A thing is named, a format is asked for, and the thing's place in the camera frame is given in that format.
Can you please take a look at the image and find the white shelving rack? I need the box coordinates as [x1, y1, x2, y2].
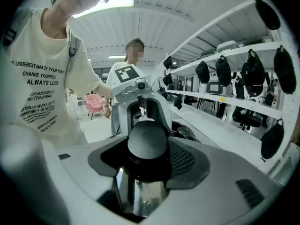
[161, 0, 300, 180]

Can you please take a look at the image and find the person's left forearm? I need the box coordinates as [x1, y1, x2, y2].
[97, 82, 113, 98]

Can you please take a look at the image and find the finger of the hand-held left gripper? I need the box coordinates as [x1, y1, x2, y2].
[116, 99, 141, 137]
[146, 97, 172, 133]

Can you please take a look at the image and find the white and black shelf appliance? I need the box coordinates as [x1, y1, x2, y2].
[205, 77, 233, 96]

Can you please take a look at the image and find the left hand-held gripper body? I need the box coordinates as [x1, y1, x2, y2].
[106, 64, 153, 105]

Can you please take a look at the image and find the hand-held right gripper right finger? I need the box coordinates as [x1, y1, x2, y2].
[145, 136, 289, 225]

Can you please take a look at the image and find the ceiling strip light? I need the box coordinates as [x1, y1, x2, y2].
[71, 0, 135, 19]

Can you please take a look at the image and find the person's body in cream shirt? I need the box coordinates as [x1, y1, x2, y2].
[0, 0, 113, 150]

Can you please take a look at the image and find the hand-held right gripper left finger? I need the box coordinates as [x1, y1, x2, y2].
[42, 135, 147, 225]

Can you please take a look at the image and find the pink armchair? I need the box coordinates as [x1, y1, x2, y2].
[83, 94, 105, 120]

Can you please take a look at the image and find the black steel pressure cooker lid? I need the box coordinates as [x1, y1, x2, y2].
[112, 120, 202, 220]

